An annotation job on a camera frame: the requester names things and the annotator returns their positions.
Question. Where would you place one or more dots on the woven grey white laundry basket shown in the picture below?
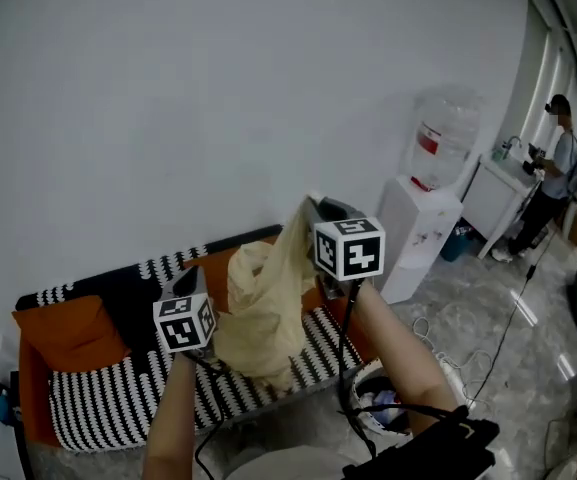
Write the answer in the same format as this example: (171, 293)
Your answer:
(359, 398)

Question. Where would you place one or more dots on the person's left forearm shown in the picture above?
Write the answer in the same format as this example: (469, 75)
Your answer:
(173, 418)

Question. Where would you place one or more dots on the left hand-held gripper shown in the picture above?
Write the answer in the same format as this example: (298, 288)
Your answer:
(185, 323)

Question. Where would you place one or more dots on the black white patterned sofa cover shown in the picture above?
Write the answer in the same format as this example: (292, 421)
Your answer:
(108, 403)

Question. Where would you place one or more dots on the teal waste bin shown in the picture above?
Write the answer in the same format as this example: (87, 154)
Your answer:
(455, 248)

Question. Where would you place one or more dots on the orange sofa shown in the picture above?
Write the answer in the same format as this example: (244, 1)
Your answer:
(30, 408)

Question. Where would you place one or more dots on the clear water bottle red label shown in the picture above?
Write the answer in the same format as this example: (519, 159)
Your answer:
(448, 138)

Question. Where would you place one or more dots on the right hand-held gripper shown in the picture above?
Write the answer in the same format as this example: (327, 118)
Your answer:
(350, 250)

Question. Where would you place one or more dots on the white water dispenser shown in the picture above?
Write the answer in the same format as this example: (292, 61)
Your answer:
(418, 228)

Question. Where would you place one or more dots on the person's light grey shirt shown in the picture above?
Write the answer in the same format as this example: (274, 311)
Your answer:
(288, 468)

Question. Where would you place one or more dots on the person's right forearm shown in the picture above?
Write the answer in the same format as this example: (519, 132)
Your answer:
(398, 348)

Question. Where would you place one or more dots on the chrome faucet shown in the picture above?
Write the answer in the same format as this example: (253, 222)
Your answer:
(513, 139)

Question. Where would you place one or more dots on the white sink cabinet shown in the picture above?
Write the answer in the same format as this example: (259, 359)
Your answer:
(493, 198)

